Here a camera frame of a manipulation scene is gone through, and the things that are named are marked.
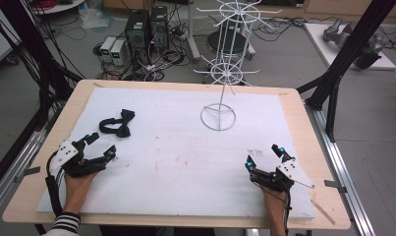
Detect black computer tower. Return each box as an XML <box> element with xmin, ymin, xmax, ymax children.
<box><xmin>148</xmin><ymin>5</ymin><xmax>170</xmax><ymax>51</ymax></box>
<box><xmin>124</xmin><ymin>9</ymin><xmax>151</xmax><ymax>66</ymax></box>

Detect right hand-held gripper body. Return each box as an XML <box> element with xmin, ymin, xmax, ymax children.
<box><xmin>249</xmin><ymin>156</ymin><xmax>316</xmax><ymax>194</ymax></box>

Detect wooden table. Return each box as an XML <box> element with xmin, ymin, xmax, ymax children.
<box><xmin>1</xmin><ymin>79</ymin><xmax>352</xmax><ymax>231</ymax></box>

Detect grey stand leg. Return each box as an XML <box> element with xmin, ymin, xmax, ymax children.
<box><xmin>185</xmin><ymin>0</ymin><xmax>203</xmax><ymax>64</ymax></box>

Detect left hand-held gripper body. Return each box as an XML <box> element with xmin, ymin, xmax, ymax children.
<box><xmin>48</xmin><ymin>139</ymin><xmax>108</xmax><ymax>179</ymax></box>

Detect grey metal bracket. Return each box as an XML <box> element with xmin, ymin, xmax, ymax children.
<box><xmin>13</xmin><ymin>165</ymin><xmax>42</xmax><ymax>184</ymax></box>
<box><xmin>323</xmin><ymin>179</ymin><xmax>348</xmax><ymax>195</ymax></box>

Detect white bench power supply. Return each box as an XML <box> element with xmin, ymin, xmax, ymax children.
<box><xmin>98</xmin><ymin>35</ymin><xmax>118</xmax><ymax>64</ymax></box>
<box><xmin>109</xmin><ymin>39</ymin><xmax>128</xmax><ymax>68</ymax></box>

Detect grey robot part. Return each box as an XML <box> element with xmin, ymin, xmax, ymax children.
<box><xmin>322</xmin><ymin>17</ymin><xmax>387</xmax><ymax>70</ymax></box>

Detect thin wooden stick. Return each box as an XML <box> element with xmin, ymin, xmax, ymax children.
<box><xmin>310</xmin><ymin>198</ymin><xmax>337</xmax><ymax>226</ymax></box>

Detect white foam mat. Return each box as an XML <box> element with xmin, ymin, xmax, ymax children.
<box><xmin>35</xmin><ymin>86</ymin><xmax>316</xmax><ymax>220</ymax></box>

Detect person's right hand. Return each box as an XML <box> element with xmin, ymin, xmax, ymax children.
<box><xmin>259</xmin><ymin>185</ymin><xmax>289</xmax><ymax>219</ymax></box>

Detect black metal frame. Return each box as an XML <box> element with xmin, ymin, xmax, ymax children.
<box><xmin>0</xmin><ymin>0</ymin><xmax>85</xmax><ymax>132</ymax></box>
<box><xmin>296</xmin><ymin>0</ymin><xmax>396</xmax><ymax>143</ymax></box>

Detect white wire display rack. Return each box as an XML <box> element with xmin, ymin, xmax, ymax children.
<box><xmin>192</xmin><ymin>0</ymin><xmax>283</xmax><ymax>133</ymax></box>

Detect computer towers on floor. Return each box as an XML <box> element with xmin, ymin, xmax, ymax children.
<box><xmin>91</xmin><ymin>6</ymin><xmax>195</xmax><ymax>83</ymax></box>

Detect person's left hand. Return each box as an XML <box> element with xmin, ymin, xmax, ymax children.
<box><xmin>63</xmin><ymin>170</ymin><xmax>99</xmax><ymax>215</ymax></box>

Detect white flat board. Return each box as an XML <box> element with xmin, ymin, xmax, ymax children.
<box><xmin>303</xmin><ymin>22</ymin><xmax>396</xmax><ymax>72</ymax></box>

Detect clear plastic bag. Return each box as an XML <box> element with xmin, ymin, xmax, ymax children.
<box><xmin>78</xmin><ymin>4</ymin><xmax>116</xmax><ymax>31</ymax></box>

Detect thick black gripper cable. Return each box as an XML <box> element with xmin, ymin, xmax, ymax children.
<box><xmin>44</xmin><ymin>150</ymin><xmax>66</xmax><ymax>218</ymax></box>

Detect round white table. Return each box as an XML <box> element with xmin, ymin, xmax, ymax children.
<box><xmin>30</xmin><ymin>0</ymin><xmax>87</xmax><ymax>16</ymax></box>

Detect black round stool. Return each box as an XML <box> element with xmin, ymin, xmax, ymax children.
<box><xmin>206</xmin><ymin>29</ymin><xmax>250</xmax><ymax>57</ymax></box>

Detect black bow tie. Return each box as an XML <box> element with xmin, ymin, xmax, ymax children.
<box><xmin>98</xmin><ymin>108</ymin><xmax>137</xmax><ymax>139</ymax></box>

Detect aluminium rail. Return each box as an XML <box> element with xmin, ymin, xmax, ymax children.
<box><xmin>0</xmin><ymin>126</ymin><xmax>54</xmax><ymax>225</ymax></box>
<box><xmin>304</xmin><ymin>99</ymin><xmax>377</xmax><ymax>236</ymax></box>

